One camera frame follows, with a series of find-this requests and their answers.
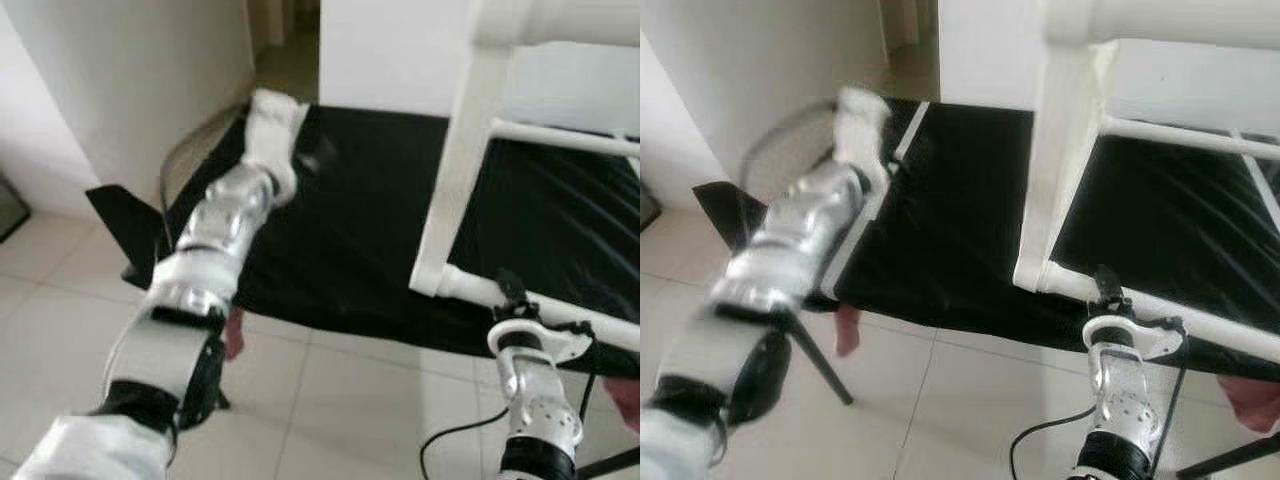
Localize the white plastic table leg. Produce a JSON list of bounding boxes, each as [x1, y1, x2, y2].
[[435, 262, 641, 353], [1100, 115, 1280, 161], [470, 0, 641, 49], [1040, 260, 1280, 363], [488, 118, 641, 159], [1045, 0, 1280, 51]]

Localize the pink soft object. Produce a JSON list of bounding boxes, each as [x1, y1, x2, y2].
[[1218, 375, 1280, 436], [222, 308, 246, 361], [603, 378, 641, 433], [835, 305, 863, 359]]

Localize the white strip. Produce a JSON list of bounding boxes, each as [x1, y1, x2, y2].
[[1235, 135, 1280, 233], [822, 100, 931, 299]]

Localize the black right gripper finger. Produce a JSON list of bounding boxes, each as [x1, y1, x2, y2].
[[497, 268, 531, 316], [1093, 265, 1131, 314]]

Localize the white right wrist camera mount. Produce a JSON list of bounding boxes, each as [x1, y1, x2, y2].
[[1082, 312, 1186, 361], [487, 315, 596, 366]]

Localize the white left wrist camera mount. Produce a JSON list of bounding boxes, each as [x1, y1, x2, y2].
[[835, 85, 896, 186], [240, 88, 311, 201]]

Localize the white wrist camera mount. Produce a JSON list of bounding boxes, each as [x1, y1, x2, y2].
[[240, 88, 311, 201], [835, 85, 896, 186], [487, 315, 596, 366], [1082, 312, 1186, 361]]

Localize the black table cloth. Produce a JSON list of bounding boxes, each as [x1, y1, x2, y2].
[[160, 100, 641, 379], [830, 95, 1280, 381]]

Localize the white plastic table top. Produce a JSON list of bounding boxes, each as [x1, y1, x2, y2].
[[1012, 0, 1121, 293], [408, 0, 541, 299]]

